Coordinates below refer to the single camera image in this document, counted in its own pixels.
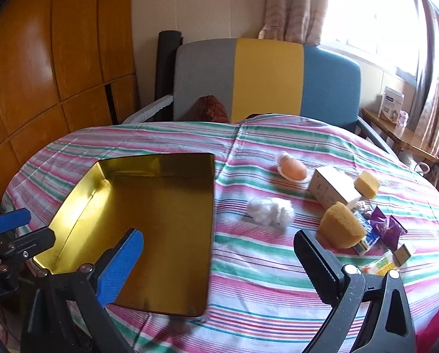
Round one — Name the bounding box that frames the cream cardboard box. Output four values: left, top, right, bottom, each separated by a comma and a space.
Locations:
308, 166, 362, 208

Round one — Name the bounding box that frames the small yellow sponge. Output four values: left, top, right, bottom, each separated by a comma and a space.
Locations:
354, 171, 381, 200

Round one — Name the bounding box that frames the black rolled mat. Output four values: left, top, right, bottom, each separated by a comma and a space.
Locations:
155, 30, 183, 122

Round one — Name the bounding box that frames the grey yellow blue chair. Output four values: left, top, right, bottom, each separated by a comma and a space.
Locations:
122, 38, 395, 155

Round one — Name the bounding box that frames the yellow-green snack packet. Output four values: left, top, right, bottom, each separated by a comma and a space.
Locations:
361, 252, 395, 276

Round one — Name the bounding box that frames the wooden side table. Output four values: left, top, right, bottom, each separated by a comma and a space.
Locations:
361, 106, 439, 162

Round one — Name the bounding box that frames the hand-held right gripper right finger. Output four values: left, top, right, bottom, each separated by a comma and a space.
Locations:
294, 229, 417, 353

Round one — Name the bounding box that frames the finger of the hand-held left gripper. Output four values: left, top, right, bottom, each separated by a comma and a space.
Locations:
0, 228, 56, 265
0, 208, 32, 237

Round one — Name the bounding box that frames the white printed box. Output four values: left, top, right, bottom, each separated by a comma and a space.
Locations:
378, 86, 405, 123

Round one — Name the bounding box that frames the pink patterned curtain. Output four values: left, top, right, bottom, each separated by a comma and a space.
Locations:
413, 0, 439, 155
258, 0, 332, 45

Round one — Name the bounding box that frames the gold tin box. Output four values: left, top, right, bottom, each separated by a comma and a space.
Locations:
32, 152, 216, 317

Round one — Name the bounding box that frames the large yellow sponge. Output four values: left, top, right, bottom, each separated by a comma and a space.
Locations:
317, 202, 367, 249

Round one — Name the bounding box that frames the blue white tissue pack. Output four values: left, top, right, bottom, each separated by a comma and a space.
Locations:
352, 211, 380, 256

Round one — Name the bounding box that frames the white plastic appliance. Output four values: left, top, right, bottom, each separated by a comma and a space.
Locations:
407, 153, 431, 175

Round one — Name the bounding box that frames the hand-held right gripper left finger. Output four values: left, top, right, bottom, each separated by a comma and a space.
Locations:
21, 228, 144, 353

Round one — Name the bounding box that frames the wooden wardrobe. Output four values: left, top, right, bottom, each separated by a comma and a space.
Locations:
0, 0, 139, 207

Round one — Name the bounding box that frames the window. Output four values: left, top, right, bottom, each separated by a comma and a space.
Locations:
317, 0, 426, 81

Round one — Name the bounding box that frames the red-brown bag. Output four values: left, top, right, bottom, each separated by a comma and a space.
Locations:
194, 96, 230, 124

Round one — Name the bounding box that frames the large clear plastic bag wad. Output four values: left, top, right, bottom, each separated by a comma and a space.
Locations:
247, 197, 295, 229

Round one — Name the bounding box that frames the striped tablecloth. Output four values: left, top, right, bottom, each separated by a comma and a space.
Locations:
1, 113, 439, 353

